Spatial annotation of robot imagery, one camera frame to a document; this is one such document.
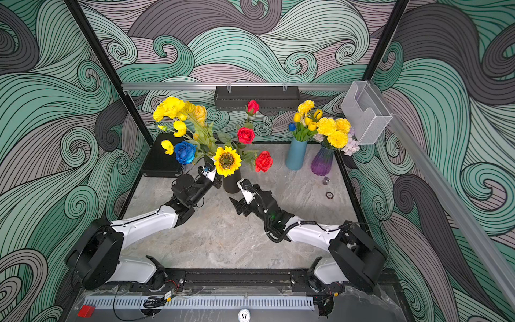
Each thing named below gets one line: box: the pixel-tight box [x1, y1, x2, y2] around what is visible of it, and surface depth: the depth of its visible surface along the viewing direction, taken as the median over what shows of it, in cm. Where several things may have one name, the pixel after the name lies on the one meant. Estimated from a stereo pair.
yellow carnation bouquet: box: [313, 116, 361, 157], surface depth 78 cm
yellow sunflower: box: [213, 145, 243, 178], surface depth 63 cm
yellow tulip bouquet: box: [288, 99, 324, 142], surface depth 81 cm
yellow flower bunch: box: [153, 96, 218, 164], surface depth 61 cm
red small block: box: [77, 305, 96, 318], surface depth 69 cm
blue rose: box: [174, 140, 198, 166], surface depth 59 cm
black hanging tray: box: [213, 85, 302, 112], surface depth 97 cm
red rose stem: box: [236, 99, 273, 173], surface depth 72 cm
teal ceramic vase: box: [285, 138, 308, 171], surface depth 102 cm
